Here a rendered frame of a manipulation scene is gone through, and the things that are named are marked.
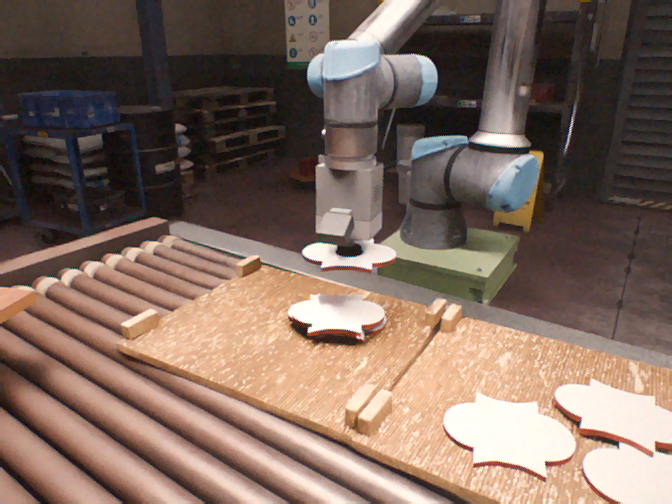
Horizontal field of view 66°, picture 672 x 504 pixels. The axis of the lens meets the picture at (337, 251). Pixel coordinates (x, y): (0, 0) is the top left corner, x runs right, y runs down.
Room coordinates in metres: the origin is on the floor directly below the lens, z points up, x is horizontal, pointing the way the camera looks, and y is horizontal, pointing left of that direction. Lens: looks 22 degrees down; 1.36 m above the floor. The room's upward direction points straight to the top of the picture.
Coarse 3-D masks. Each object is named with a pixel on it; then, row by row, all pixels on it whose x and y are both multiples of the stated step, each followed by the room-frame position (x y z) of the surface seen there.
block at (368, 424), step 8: (384, 392) 0.52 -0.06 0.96; (376, 400) 0.50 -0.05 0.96; (384, 400) 0.50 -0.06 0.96; (368, 408) 0.49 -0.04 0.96; (376, 408) 0.49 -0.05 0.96; (384, 408) 0.50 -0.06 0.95; (360, 416) 0.48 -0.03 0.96; (368, 416) 0.47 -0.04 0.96; (376, 416) 0.48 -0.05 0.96; (384, 416) 0.50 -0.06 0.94; (360, 424) 0.47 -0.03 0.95; (368, 424) 0.47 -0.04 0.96; (376, 424) 0.48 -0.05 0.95; (360, 432) 0.47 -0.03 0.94; (368, 432) 0.47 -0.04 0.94
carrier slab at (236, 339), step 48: (240, 288) 0.86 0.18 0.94; (288, 288) 0.86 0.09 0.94; (336, 288) 0.86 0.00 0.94; (144, 336) 0.69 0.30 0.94; (192, 336) 0.69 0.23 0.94; (240, 336) 0.69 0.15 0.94; (288, 336) 0.69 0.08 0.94; (384, 336) 0.69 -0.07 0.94; (432, 336) 0.71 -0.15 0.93; (240, 384) 0.57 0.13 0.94; (288, 384) 0.57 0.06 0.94; (336, 384) 0.57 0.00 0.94; (384, 384) 0.57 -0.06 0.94; (336, 432) 0.48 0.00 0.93
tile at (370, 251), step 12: (372, 240) 0.79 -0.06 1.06; (312, 252) 0.74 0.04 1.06; (324, 252) 0.74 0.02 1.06; (372, 252) 0.74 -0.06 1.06; (384, 252) 0.74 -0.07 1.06; (324, 264) 0.69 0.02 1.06; (336, 264) 0.69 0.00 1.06; (348, 264) 0.69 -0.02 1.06; (360, 264) 0.69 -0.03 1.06; (372, 264) 0.70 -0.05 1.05; (384, 264) 0.71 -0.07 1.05
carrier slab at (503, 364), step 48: (480, 336) 0.69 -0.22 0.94; (528, 336) 0.69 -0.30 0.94; (432, 384) 0.57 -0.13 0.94; (480, 384) 0.57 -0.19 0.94; (528, 384) 0.57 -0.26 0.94; (576, 384) 0.57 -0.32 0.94; (624, 384) 0.57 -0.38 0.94; (384, 432) 0.48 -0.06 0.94; (432, 432) 0.48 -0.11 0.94; (576, 432) 0.48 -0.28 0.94; (432, 480) 0.42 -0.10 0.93; (480, 480) 0.41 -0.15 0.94; (528, 480) 0.41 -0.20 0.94; (576, 480) 0.41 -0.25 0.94
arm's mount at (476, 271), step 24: (480, 240) 1.09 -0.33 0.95; (504, 240) 1.09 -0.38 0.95; (408, 264) 0.98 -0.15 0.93; (432, 264) 0.96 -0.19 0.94; (456, 264) 0.95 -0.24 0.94; (480, 264) 0.95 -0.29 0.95; (504, 264) 1.02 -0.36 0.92; (432, 288) 0.95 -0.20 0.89; (456, 288) 0.93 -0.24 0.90; (480, 288) 0.90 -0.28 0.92
